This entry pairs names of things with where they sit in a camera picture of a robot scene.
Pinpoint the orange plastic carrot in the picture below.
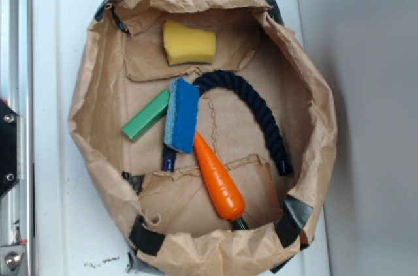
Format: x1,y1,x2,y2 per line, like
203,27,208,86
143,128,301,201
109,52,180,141
193,132,249,230

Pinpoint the aluminium frame rail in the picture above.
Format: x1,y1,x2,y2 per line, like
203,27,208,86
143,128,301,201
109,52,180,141
1,0,37,275

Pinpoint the brown paper bag container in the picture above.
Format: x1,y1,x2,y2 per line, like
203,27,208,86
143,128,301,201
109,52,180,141
69,0,337,275

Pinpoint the yellow sponge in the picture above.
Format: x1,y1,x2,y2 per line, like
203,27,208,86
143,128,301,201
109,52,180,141
163,20,216,66

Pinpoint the blue sponge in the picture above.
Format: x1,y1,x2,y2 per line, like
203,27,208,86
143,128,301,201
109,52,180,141
164,78,199,154

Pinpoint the green rectangular block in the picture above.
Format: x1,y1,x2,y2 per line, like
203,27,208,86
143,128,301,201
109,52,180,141
121,89,170,142

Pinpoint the dark blue rope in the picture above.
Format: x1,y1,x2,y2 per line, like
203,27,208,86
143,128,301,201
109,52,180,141
161,70,294,177

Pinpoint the black corner bracket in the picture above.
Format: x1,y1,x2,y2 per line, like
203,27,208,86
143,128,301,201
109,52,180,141
0,99,21,199

